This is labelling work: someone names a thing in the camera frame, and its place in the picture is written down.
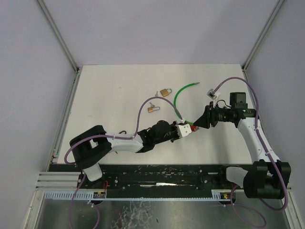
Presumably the small brass padlock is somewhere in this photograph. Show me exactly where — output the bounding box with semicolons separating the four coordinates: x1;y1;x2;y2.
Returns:
148;106;161;113

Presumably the large brass padlock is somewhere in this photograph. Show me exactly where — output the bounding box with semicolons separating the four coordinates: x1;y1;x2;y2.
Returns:
160;88;172;97

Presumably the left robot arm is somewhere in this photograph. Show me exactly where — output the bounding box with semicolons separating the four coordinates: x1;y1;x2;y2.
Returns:
70;120;182;181

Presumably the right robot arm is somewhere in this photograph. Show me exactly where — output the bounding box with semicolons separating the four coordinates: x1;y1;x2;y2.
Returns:
194;92;291;199

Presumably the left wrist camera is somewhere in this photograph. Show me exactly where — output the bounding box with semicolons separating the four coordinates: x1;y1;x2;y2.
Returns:
175;124;192;138

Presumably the green cable lock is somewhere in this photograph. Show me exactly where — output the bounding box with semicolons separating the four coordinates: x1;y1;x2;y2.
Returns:
173;82;200;125

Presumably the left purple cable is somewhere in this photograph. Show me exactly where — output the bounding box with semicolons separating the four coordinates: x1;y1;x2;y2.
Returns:
65;97;185;229

